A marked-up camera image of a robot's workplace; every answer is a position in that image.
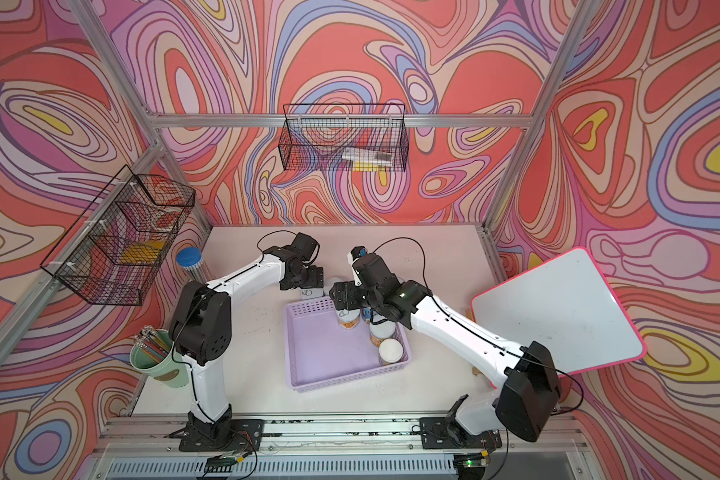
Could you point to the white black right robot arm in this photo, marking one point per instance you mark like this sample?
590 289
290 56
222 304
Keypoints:
526 384

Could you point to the black wire basket left wall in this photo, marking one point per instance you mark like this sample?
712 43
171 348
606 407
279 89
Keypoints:
131 207

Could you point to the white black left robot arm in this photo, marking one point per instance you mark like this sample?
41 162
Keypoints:
201 333

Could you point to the green cup with pencils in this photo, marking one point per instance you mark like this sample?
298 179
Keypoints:
153 354

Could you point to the markers in back basket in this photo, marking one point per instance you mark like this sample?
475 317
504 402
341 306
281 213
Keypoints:
364 160

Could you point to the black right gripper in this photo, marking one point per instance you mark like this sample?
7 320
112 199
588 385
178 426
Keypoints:
345 291

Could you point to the black wire basket wall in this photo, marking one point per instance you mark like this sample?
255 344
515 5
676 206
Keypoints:
314 135
131 207

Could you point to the black wire basket back wall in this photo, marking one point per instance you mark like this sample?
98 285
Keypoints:
314 135

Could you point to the blue lid pencil tube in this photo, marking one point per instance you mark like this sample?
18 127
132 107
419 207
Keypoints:
190 260

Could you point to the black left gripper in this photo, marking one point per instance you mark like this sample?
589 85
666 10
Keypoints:
315 279

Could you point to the lilac plastic basket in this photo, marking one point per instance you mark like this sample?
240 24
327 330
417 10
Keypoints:
320 353

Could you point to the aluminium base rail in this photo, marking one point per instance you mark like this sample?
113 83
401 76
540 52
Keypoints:
338 446

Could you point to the yellow item in left basket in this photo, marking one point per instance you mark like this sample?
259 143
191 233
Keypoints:
141 254

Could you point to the white lid can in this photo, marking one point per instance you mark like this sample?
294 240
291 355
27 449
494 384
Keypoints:
311 293
348 319

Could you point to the orange can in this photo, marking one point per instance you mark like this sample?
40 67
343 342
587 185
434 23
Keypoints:
391 351
382 331

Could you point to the pink framed whiteboard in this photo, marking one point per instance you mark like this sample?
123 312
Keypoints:
567 305

